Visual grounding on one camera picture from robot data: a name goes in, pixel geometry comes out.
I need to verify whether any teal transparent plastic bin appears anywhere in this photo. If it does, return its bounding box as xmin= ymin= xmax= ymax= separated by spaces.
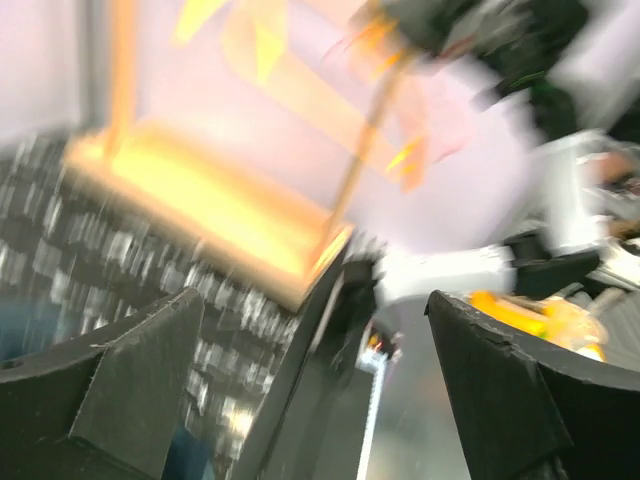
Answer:
xmin=1 ymin=298 xmax=61 ymax=362

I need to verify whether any wooden clothes rack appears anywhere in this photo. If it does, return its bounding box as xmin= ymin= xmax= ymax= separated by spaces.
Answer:
xmin=64 ymin=1 xmax=415 ymax=309

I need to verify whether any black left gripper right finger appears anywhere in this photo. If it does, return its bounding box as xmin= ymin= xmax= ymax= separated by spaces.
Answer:
xmin=426 ymin=291 xmax=639 ymax=480

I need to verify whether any yellow plastic hanger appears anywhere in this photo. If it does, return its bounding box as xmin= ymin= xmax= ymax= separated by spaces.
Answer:
xmin=468 ymin=290 xmax=608 ymax=362

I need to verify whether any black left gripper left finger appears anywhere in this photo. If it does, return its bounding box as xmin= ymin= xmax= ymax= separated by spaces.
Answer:
xmin=1 ymin=288 xmax=204 ymax=479

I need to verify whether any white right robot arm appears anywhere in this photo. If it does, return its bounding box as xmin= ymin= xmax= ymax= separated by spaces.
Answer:
xmin=376 ymin=1 xmax=639 ymax=305

